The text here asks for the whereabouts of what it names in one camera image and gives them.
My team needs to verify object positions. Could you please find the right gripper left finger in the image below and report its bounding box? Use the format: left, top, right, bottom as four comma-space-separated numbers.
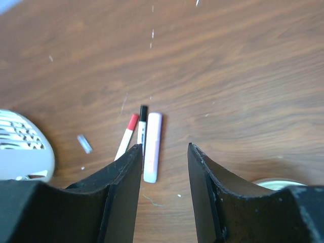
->
1, 144, 142, 242

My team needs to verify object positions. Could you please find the clear pen cap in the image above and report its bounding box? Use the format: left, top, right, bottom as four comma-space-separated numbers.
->
77, 135, 93, 154

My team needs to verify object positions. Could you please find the white laundry basket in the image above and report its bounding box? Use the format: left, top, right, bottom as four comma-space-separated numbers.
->
1, 109, 55, 182

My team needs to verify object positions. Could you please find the white marker red tip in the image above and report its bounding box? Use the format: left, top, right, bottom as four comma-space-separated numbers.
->
114, 113, 139, 161

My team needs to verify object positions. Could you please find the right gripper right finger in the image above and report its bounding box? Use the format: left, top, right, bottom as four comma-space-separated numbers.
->
187, 144, 323, 242

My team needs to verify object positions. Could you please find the pink highlighter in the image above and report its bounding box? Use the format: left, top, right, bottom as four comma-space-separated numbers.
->
143, 112, 163, 183

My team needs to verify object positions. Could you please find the white marker black tip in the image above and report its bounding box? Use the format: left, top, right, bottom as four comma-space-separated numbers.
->
137, 105, 148, 154

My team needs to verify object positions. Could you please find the beige bowl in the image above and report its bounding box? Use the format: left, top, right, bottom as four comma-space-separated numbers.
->
253, 178, 307, 191

